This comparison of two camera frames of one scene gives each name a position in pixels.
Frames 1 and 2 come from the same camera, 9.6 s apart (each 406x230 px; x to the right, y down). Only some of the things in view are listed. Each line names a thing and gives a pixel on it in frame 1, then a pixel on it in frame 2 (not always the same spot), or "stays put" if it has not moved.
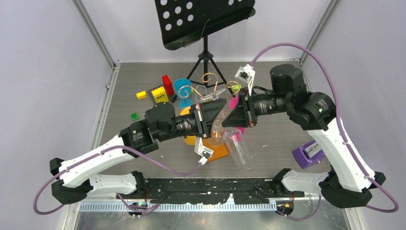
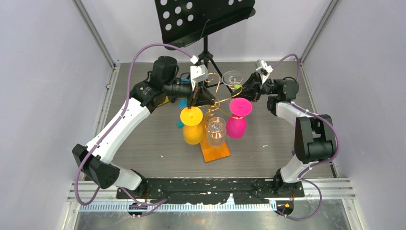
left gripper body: [191, 123] -> [181, 90]
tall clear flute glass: [233, 136] -> [232, 78]
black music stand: [181, 21] stays put
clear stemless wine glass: [218, 133] stays put
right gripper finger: [239, 118] -> [251, 90]
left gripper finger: [209, 110] -> [201, 97]
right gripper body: [256, 105] -> [269, 87]
